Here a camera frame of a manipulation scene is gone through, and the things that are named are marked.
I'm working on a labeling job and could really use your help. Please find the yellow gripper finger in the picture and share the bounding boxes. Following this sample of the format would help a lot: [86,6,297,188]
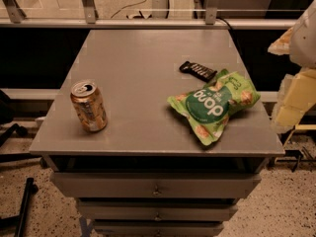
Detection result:
[271,68,316,133]
[268,28,293,55]

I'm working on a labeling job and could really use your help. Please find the green rice chip bag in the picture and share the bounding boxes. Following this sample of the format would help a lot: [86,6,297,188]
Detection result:
[167,69,260,146]

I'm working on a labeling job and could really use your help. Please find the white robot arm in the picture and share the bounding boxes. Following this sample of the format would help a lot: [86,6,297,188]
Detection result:
[268,0,316,133]

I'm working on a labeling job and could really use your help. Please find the orange soda can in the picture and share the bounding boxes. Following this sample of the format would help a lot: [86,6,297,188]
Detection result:
[70,80,108,132]

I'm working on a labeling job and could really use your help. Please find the black snack bar wrapper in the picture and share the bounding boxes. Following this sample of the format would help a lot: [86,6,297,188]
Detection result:
[179,61,217,82]

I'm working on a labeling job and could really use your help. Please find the black chair base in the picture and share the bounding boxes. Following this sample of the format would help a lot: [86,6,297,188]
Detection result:
[0,90,48,170]

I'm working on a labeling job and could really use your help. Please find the black metal floor stand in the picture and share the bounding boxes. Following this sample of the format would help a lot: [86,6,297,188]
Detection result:
[0,178,39,237]

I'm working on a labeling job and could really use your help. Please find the yellow metal frame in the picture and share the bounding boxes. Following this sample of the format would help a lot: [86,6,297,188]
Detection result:
[282,124,316,146]

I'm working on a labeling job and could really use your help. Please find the grey metal railing frame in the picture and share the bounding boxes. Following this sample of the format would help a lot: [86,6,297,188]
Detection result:
[0,0,298,30]

